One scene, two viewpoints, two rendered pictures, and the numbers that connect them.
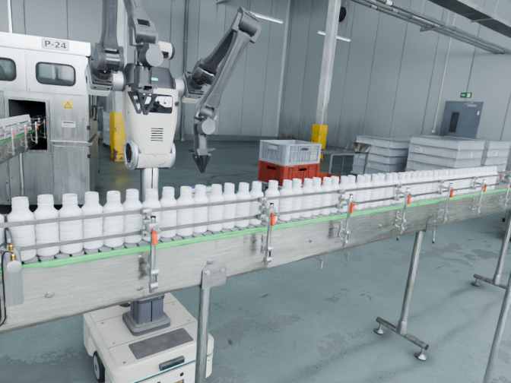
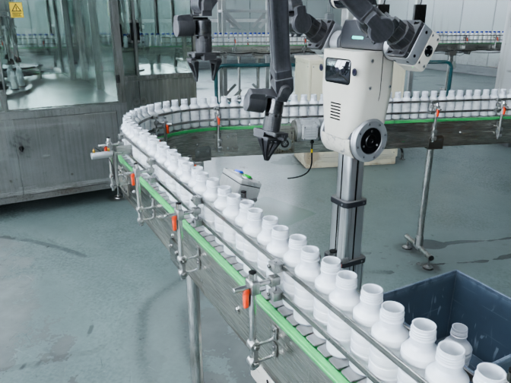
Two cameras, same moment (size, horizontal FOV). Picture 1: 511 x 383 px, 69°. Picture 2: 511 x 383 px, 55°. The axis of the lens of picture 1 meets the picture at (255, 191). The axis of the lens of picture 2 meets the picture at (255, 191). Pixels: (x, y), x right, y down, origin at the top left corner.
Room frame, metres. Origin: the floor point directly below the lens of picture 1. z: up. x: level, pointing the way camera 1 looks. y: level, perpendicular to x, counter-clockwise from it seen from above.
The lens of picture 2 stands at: (1.74, -1.31, 1.61)
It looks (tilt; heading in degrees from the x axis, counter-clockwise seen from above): 20 degrees down; 100
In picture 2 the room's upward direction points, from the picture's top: straight up
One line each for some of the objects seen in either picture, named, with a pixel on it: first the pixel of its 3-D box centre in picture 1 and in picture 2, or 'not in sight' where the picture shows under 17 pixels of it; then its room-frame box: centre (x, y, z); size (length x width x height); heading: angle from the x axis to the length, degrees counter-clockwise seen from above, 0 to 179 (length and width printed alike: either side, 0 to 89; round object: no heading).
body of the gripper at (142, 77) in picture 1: (142, 78); (203, 46); (1.27, 0.40, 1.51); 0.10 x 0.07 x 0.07; 38
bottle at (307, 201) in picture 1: (306, 197); (255, 241); (1.56, -0.22, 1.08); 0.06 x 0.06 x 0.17
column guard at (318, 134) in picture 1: (318, 142); not in sight; (11.64, -1.82, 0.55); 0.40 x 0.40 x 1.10; 38
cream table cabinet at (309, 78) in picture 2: not in sight; (345, 109); (1.83, 4.42, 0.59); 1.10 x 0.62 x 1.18; 20
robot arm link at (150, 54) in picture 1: (148, 47); (192, 17); (1.24, 0.38, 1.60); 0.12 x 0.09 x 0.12; 38
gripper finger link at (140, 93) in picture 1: (144, 100); (199, 68); (1.26, 0.39, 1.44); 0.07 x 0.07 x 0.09; 38
